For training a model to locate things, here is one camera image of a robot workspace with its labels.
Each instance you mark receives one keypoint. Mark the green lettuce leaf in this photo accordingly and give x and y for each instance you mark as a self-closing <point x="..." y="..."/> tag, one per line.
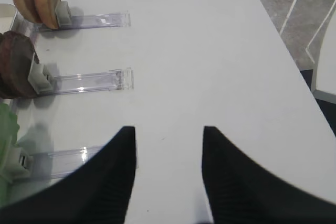
<point x="9" y="131"/>

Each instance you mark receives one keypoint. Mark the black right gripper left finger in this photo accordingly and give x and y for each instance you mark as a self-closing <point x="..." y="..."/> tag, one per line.
<point x="97" y="192"/>

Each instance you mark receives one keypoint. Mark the clear pusher track lettuce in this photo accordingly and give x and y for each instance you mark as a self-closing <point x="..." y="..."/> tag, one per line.
<point x="24" y="166"/>

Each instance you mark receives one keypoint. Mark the clear pusher track bun right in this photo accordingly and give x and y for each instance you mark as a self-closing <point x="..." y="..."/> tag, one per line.
<point x="67" y="21"/>

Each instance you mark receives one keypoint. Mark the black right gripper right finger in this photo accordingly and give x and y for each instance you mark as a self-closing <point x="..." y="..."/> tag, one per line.
<point x="241" y="191"/>

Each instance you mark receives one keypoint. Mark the clear pusher track patty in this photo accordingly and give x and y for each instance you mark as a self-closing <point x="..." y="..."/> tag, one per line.
<point x="44" y="83"/>

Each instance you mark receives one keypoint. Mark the brown meat patty front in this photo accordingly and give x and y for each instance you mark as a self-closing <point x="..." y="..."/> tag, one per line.
<point x="17" y="55"/>

